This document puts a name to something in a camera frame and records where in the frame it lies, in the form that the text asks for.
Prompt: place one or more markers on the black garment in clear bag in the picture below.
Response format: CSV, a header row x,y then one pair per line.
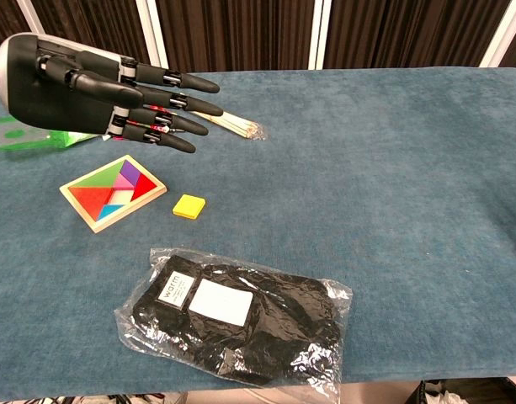
x,y
240,332

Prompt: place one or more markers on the dark brown curtain panel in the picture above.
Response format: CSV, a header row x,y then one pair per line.
x,y
1,17
89,25
409,33
240,33

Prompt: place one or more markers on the green large triangle piece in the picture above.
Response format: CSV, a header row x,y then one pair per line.
x,y
102,179

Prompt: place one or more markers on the purple parallelogram piece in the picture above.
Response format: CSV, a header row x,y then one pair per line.
x,y
130,172

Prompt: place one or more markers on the green wet wipes pack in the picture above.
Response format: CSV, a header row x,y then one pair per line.
x,y
13,135

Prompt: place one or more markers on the orange-red large triangle piece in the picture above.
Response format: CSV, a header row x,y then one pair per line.
x,y
93,198

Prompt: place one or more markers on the pink small triangle piece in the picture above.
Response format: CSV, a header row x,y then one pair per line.
x,y
123,182

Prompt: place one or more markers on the teal table cloth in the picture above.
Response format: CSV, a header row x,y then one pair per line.
x,y
367,189

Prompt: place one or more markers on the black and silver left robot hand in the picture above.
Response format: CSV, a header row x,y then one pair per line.
x,y
60,97

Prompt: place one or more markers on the black storage box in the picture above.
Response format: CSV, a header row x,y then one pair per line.
x,y
423,393

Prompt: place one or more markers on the bundle of wooden sticks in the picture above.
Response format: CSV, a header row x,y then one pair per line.
x,y
236,125

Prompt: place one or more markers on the yellow square tangram piece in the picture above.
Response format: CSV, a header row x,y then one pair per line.
x,y
189,206

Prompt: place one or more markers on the wooden tangram puzzle tray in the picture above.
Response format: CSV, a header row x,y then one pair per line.
x,y
127,212

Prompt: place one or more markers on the white partition post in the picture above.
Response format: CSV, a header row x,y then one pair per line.
x,y
150,29
28,14
320,33
503,33

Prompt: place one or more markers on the red medium triangle piece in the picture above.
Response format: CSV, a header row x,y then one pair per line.
x,y
144,189

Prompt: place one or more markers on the blue small triangle piece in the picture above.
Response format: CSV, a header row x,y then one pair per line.
x,y
110,210

